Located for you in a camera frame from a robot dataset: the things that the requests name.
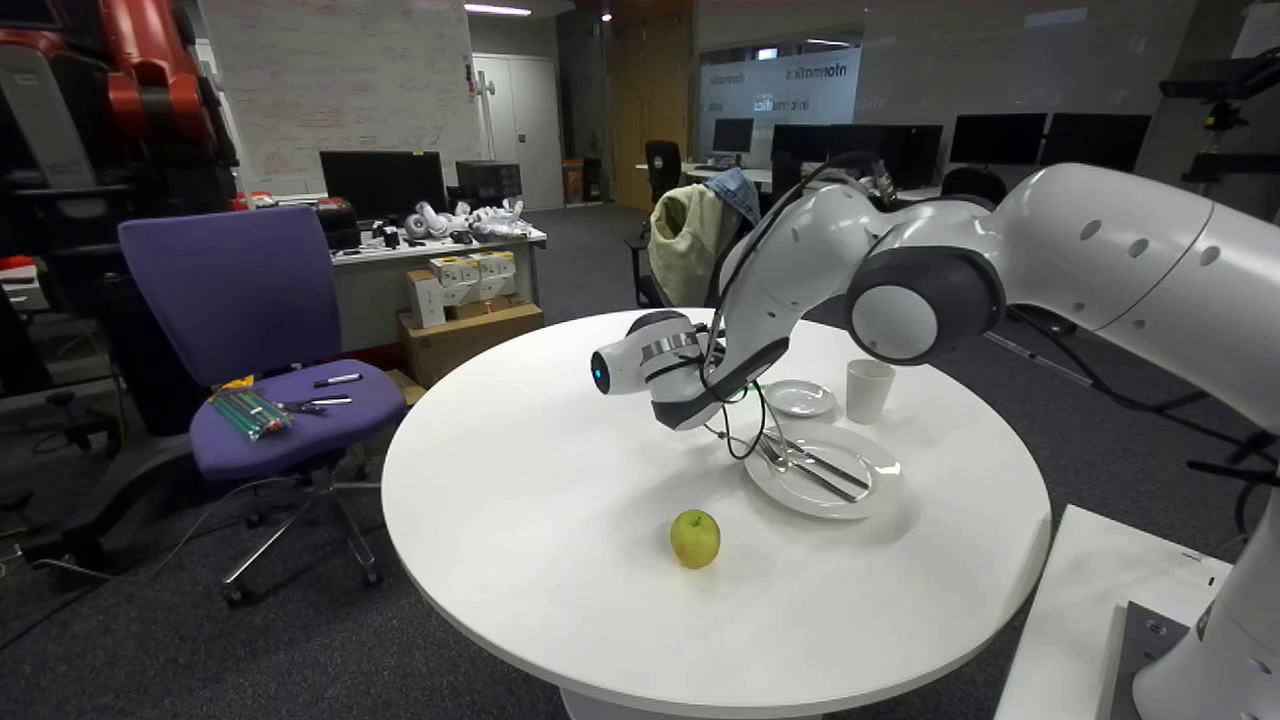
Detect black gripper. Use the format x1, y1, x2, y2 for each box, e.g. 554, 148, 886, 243
652, 337, 794, 431

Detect small white saucer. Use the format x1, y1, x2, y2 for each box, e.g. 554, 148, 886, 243
766, 376, 844, 422

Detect green red apple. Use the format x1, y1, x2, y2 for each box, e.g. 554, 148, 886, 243
666, 503, 727, 571

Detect beige jacket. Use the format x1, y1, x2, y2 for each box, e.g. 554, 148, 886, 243
645, 181, 766, 315

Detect white mug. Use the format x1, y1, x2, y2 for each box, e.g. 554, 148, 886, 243
842, 351, 900, 426

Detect large white plate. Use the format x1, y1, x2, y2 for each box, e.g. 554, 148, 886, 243
742, 421, 909, 522

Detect brown cardboard box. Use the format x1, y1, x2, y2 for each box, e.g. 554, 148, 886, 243
396, 294, 550, 388

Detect white carton boxes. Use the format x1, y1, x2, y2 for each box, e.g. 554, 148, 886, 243
405, 248, 523, 332

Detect black computer monitor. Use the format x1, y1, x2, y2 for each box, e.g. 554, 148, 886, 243
943, 109, 1054, 171
769, 120, 950, 174

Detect small black monitor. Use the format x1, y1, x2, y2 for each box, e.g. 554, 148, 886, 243
454, 155, 527, 211

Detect black office chair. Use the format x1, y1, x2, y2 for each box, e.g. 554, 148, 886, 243
938, 162, 1014, 211

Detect white cluttered desk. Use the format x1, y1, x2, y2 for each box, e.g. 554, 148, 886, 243
325, 218, 554, 357

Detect large black monitor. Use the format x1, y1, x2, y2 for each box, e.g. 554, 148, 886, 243
316, 143, 454, 223

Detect white side table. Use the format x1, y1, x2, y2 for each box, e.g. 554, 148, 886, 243
990, 499, 1241, 720

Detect green ribbed item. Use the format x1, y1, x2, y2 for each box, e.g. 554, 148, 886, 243
210, 384, 295, 443

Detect purple office chair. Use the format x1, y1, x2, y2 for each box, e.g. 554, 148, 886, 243
113, 202, 411, 613

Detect gray mounting plate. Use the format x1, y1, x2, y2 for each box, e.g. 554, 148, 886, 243
1107, 594, 1214, 720

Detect red industrial robot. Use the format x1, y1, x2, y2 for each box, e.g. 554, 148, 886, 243
0, 0, 246, 208

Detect gray robot cable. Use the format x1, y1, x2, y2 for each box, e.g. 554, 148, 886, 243
702, 376, 781, 469

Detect dark handled fork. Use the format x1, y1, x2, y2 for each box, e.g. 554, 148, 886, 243
752, 431, 864, 508

